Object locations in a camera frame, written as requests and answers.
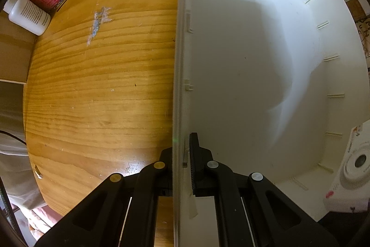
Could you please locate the white plastic bottle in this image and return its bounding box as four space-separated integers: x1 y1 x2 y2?
3 0 51 36

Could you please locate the pink blanket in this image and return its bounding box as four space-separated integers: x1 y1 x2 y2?
27 201 65 237

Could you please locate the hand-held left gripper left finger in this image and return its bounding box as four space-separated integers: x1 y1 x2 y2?
35 148 173 247

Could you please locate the black cable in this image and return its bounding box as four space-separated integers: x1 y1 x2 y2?
0 130 28 146

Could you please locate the white instant camera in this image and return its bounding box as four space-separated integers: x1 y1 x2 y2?
323 125 370 213

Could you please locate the dark metal rack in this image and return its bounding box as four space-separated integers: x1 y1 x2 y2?
0 178 18 237

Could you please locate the white plastic bin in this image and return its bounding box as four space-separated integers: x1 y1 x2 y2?
172 0 367 247

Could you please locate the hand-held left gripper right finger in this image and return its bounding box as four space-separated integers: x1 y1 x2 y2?
189 133 339 247

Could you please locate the person's dark clothing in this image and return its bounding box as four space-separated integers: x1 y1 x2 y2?
318 211 370 247

